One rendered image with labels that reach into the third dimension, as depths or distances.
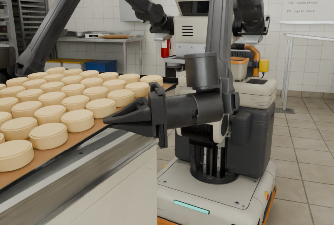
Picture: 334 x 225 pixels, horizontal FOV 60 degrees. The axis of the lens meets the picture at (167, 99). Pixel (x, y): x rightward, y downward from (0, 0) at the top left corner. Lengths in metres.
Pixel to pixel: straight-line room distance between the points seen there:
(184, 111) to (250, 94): 1.07
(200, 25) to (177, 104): 0.84
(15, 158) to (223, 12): 0.49
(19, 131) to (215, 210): 1.15
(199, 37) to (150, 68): 3.95
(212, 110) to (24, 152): 0.29
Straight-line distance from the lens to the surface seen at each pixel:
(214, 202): 1.51
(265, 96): 1.53
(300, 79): 4.93
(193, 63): 0.49
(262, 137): 1.60
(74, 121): 0.46
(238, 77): 1.59
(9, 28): 1.92
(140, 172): 0.67
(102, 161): 0.56
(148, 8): 1.26
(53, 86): 0.67
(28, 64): 0.94
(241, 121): 1.42
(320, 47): 4.91
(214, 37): 0.63
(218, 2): 0.69
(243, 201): 1.54
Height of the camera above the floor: 1.12
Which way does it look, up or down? 15 degrees down
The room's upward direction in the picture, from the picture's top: straight up
